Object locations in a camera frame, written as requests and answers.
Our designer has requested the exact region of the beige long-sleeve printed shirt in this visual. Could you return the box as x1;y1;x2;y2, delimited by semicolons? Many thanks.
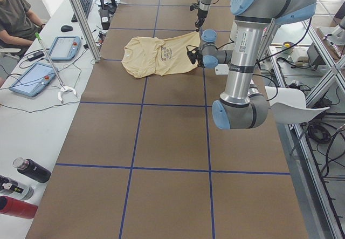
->
121;32;200;78

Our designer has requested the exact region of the black box with label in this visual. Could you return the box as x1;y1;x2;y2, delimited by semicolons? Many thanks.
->
99;9;111;30

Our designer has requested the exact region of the red water bottle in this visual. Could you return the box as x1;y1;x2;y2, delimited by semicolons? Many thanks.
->
1;196;38;219

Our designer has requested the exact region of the grey clear water bottle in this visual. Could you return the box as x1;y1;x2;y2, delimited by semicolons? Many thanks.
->
1;175;34;201

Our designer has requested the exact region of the near blue teach pendant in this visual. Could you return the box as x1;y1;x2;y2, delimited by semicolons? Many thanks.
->
9;62;56;97

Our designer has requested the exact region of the white plastic chair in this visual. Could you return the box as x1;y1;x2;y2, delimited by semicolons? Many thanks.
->
265;86;329;124

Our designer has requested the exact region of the black keyboard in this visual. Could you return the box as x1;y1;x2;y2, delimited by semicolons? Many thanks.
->
79;0;93;18

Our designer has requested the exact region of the black water bottle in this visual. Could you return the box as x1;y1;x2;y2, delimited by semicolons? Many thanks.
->
12;157;51;183

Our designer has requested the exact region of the reacher grabber stick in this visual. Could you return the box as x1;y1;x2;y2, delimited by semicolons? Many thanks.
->
35;32;78;103

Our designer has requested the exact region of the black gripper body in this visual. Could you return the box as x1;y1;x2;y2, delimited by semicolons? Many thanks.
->
195;53;205;68
195;9;208;29

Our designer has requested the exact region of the aluminium frame post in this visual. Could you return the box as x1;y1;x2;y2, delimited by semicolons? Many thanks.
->
69;0;101;63

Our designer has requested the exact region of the black computer mouse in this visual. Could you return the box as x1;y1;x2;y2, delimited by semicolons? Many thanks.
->
60;25;73;32

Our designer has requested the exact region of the seated person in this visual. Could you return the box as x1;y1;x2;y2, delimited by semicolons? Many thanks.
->
1;0;46;49

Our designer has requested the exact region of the blue teach pendant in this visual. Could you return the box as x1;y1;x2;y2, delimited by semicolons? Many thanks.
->
9;62;56;97
49;36;81;62

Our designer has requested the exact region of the far blue teach pendant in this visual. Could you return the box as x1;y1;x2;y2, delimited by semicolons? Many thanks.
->
49;36;81;62

